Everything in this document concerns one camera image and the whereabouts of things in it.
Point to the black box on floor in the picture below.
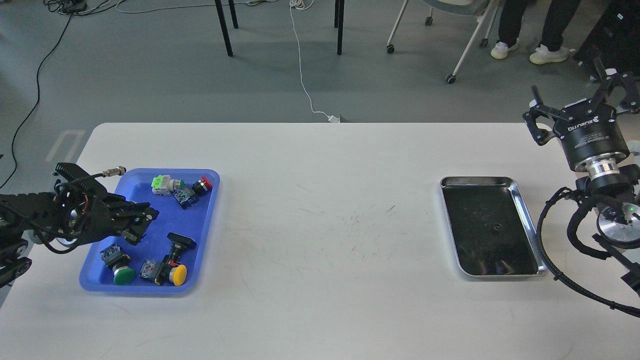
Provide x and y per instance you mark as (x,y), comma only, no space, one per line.
(614,40)

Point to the white office chair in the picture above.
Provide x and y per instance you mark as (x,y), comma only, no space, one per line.
(482,12)

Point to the light green switch block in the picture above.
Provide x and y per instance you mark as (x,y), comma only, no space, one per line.
(165,185)

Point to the green push button switch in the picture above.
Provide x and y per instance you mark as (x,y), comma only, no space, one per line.
(118,262)

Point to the black selector switch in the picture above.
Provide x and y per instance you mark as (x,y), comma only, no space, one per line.
(179,243)

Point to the metal tray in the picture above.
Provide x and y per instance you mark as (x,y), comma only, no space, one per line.
(472,205)

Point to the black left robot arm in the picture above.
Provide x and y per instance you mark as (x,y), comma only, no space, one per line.
(79,211)

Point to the yellow push button switch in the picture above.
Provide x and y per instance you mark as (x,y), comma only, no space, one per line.
(159,272)

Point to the person legs white shoes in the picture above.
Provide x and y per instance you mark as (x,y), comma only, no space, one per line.
(550,47)

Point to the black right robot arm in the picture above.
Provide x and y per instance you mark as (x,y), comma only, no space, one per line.
(606,221)

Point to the red push button switch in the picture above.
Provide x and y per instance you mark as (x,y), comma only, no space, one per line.
(187,195)

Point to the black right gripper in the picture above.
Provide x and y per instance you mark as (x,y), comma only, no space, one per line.
(592,135)

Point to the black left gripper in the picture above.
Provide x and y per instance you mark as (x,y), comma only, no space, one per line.
(131,223)

